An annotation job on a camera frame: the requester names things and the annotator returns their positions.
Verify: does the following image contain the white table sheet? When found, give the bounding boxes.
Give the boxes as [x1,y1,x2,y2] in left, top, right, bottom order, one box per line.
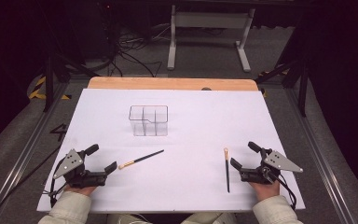
[36,88,307,215]

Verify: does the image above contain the bundle of black floor cables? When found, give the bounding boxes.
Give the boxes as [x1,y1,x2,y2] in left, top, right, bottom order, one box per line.
[110,26,163,78]

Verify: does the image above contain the wooden table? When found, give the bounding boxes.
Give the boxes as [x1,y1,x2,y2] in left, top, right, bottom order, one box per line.
[87,76,259,92]

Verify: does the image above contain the yellow and black floor tape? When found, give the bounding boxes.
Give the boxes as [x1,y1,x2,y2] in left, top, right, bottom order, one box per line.
[27,76,73,102]

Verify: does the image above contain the black tripod stand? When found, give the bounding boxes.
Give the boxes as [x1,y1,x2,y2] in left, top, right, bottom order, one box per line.
[255,58,310,119]
[42,50,101,114]

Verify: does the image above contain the white metal stand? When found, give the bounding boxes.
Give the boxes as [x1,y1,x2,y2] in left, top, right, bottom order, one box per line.
[166,4,256,74]

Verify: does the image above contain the right hand-held gripper cable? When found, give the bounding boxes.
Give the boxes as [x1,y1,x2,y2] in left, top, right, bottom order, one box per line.
[272,173,298,211]

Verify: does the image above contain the clear plastic divided container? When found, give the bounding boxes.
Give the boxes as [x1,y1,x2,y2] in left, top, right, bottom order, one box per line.
[128,105,170,137]

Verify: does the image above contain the person's left hand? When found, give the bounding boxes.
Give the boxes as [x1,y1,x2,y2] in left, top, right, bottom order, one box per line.
[64,183,98,197]

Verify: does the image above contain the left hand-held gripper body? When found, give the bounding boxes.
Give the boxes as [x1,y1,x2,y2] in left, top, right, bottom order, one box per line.
[53,148,108,189]

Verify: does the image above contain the black tape floor mark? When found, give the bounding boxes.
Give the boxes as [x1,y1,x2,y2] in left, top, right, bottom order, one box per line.
[49,123,68,143]

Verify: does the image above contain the left hand-held gripper cable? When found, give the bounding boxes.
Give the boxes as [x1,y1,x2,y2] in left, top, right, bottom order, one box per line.
[48,166,69,208]

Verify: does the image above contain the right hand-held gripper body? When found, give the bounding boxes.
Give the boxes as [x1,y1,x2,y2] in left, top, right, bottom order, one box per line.
[240,148,304,185]

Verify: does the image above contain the aluminium floor rail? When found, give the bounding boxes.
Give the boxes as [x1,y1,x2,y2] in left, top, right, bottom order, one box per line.
[282,86,357,224]
[0,81,71,224]

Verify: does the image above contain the long black floor cable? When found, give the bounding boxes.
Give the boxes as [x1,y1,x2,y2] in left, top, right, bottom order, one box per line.
[0,145,62,220]

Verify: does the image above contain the person's right hand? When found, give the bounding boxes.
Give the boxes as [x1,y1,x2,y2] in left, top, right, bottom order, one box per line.
[249,180,281,202]

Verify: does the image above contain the hand-held gripper cable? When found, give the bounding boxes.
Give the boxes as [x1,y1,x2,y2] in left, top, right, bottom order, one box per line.
[272,173,298,211]
[48,166,69,208]

